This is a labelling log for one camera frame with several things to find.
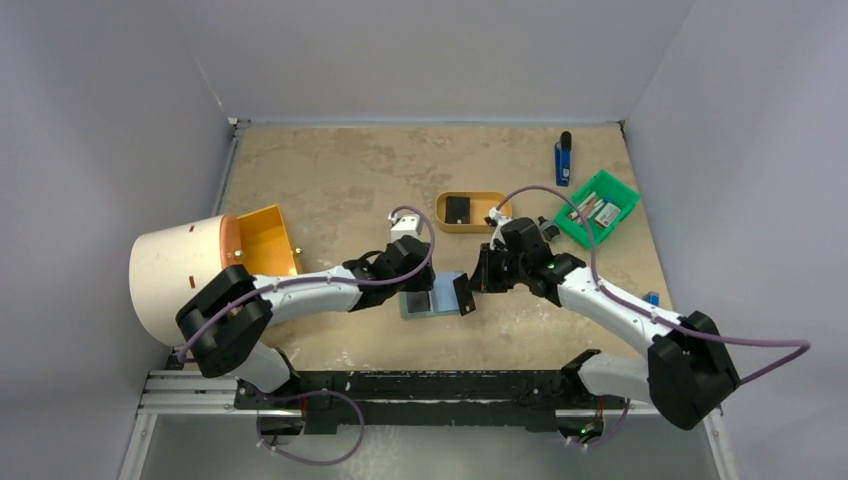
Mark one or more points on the white red staple box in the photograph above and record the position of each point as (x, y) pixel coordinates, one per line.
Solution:
(607, 215)

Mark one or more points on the small black binder clip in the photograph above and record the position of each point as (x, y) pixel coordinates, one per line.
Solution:
(548, 228)

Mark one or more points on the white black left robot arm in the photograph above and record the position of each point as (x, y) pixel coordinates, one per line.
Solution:
(223, 324)

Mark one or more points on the black credit card stack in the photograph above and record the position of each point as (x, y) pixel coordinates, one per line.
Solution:
(457, 210)

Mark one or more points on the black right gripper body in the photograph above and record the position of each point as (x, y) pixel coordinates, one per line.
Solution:
(486, 276)

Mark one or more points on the yellow drawer box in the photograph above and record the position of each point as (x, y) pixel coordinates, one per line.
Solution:
(266, 244)

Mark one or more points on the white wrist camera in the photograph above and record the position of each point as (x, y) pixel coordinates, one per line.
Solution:
(496, 219)
(406, 225)

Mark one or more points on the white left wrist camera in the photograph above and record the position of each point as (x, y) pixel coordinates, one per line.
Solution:
(406, 225)

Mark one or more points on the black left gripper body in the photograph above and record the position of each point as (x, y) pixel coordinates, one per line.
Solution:
(418, 282)

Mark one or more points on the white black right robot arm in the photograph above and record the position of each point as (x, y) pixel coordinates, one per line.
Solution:
(649, 331)

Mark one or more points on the grey-green card holder wallet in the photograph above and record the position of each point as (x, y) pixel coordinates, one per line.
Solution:
(442, 297)

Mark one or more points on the single black credit card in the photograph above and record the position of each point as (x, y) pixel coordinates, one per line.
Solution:
(418, 303)

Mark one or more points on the black aluminium base frame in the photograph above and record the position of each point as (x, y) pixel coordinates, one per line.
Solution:
(570, 400)

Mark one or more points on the orange pencil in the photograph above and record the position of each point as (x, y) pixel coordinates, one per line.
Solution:
(586, 213)

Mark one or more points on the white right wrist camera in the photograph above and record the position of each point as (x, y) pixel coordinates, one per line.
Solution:
(496, 219)

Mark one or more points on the green plastic bin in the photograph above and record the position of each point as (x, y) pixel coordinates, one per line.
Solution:
(605, 185)

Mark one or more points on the white cylinder container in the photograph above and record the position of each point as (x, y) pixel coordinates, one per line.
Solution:
(168, 267)

